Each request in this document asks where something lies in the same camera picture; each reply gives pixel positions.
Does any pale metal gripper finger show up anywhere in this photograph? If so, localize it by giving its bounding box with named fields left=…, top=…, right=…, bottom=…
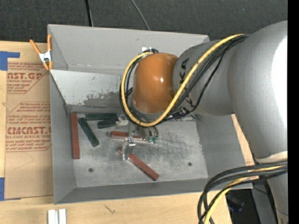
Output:
left=115, top=114, right=128, bottom=129
left=122, top=138, right=136, bottom=161

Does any red-brown flat block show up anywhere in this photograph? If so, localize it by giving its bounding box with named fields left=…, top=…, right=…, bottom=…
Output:
left=70, top=112, right=81, bottom=160
left=117, top=147, right=160, bottom=182
left=109, top=131, right=141, bottom=140

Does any dark green flat block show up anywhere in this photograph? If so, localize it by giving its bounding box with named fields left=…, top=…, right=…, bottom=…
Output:
left=85, top=112, right=119, bottom=121
left=97, top=119, right=117, bottom=129
left=78, top=117, right=100, bottom=147

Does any grey metal bin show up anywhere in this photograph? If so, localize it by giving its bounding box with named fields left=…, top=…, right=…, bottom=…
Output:
left=47, top=24, right=254, bottom=205

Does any brown cardboard board, red print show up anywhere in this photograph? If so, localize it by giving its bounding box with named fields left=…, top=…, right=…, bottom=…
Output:
left=0, top=40, right=55, bottom=201

